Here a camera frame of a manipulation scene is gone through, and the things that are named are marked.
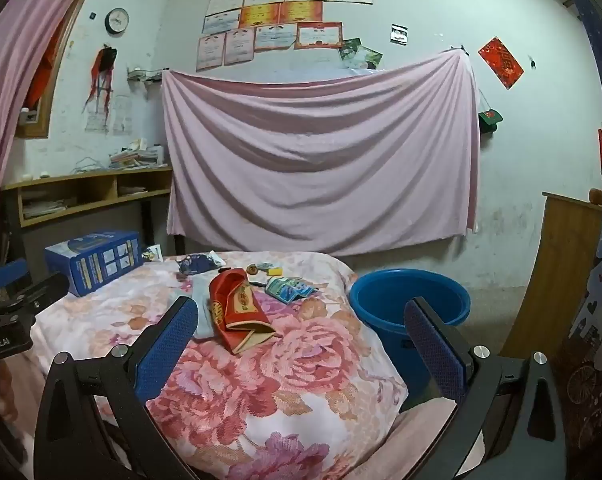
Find pink curtain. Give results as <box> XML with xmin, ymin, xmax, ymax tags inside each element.
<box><xmin>0</xmin><ymin>0</ymin><xmax>106</xmax><ymax>271</ymax></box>

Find round wall clock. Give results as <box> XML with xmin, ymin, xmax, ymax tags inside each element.
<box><xmin>105</xmin><ymin>7</ymin><xmax>130</xmax><ymax>35</ymax></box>

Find red black tassel ornament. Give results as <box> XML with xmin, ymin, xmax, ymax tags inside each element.
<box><xmin>82</xmin><ymin>46</ymin><xmax>118</xmax><ymax>116</ymax></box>

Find dark blue wrapper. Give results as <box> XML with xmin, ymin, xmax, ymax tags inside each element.
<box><xmin>176</xmin><ymin>252</ymin><xmax>226</xmax><ymax>276</ymax></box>

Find blue patterned curtain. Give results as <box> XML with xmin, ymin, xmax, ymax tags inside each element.
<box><xmin>546</xmin><ymin>0</ymin><xmax>602</xmax><ymax>480</ymax></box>

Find red gold packet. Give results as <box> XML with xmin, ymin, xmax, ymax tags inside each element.
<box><xmin>208</xmin><ymin>268</ymin><xmax>273</xmax><ymax>357</ymax></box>

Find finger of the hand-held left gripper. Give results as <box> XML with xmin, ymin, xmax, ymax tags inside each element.
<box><xmin>0</xmin><ymin>259</ymin><xmax>30</xmax><ymax>306</ymax></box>
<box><xmin>13</xmin><ymin>274</ymin><xmax>70</xmax><ymax>317</ymax></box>

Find pink floral blanket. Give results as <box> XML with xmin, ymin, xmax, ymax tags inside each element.
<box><xmin>31</xmin><ymin>251</ymin><xmax>409</xmax><ymax>480</ymax></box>

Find green cap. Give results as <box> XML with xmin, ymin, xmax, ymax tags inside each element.
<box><xmin>477</xmin><ymin>108</ymin><xmax>503</xmax><ymax>134</ymax></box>

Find stack of books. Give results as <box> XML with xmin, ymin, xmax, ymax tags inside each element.
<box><xmin>108</xmin><ymin>137</ymin><xmax>168</xmax><ymax>168</ymax></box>

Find wooden shelf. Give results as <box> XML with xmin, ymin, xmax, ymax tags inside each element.
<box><xmin>1</xmin><ymin>166</ymin><xmax>174</xmax><ymax>228</ymax></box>

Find green photo print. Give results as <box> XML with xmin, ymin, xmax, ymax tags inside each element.
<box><xmin>339</xmin><ymin>38</ymin><xmax>364</xmax><ymax>63</ymax></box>
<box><xmin>353</xmin><ymin>46</ymin><xmax>384</xmax><ymax>71</ymax></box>

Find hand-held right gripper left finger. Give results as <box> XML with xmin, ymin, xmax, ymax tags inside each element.
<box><xmin>33</xmin><ymin>296</ymin><xmax>202</xmax><ymax>480</ymax></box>

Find blue plastic bucket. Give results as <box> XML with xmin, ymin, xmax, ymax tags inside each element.
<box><xmin>349</xmin><ymin>268</ymin><xmax>472</xmax><ymax>401</ymax></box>

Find blue cardboard box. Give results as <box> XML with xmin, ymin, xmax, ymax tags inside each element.
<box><xmin>45</xmin><ymin>231</ymin><xmax>142</xmax><ymax>297</ymax></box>

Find light blue cloth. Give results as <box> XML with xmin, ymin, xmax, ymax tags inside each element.
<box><xmin>168</xmin><ymin>276</ymin><xmax>219</xmax><ymax>341</ymax></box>

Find wooden window frame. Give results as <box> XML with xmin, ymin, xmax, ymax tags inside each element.
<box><xmin>15</xmin><ymin>10</ymin><xmax>76</xmax><ymax>139</ymax></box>

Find red cloth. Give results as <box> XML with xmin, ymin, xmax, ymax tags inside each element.
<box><xmin>28</xmin><ymin>25</ymin><xmax>64</xmax><ymax>106</ymax></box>

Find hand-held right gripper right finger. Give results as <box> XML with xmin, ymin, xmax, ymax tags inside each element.
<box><xmin>403</xmin><ymin>297</ymin><xmax>566</xmax><ymax>480</ymax></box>

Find group of wall certificates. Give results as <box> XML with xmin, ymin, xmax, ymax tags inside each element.
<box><xmin>196</xmin><ymin>0</ymin><xmax>374</xmax><ymax>72</ymax></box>

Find red paper wall poster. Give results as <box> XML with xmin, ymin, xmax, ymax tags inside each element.
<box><xmin>477</xmin><ymin>36</ymin><xmax>525</xmax><ymax>91</ymax></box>

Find pink hanging sheet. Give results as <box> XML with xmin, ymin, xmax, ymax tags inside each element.
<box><xmin>161</xmin><ymin>49</ymin><xmax>482</xmax><ymax>257</ymax></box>

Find green blue packet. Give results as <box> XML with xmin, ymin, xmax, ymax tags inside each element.
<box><xmin>266</xmin><ymin>276</ymin><xmax>306</xmax><ymax>303</ymax></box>

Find white wall papers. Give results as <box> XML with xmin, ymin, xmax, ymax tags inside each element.
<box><xmin>85</xmin><ymin>95</ymin><xmax>133</xmax><ymax>135</ymax></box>

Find metal wall rack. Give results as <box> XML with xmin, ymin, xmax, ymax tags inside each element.
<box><xmin>126</xmin><ymin>65</ymin><xmax>164</xmax><ymax>83</ymax></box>

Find wooden cabinet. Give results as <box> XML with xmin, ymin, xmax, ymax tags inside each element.
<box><xmin>501</xmin><ymin>191</ymin><xmax>602</xmax><ymax>361</ymax></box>

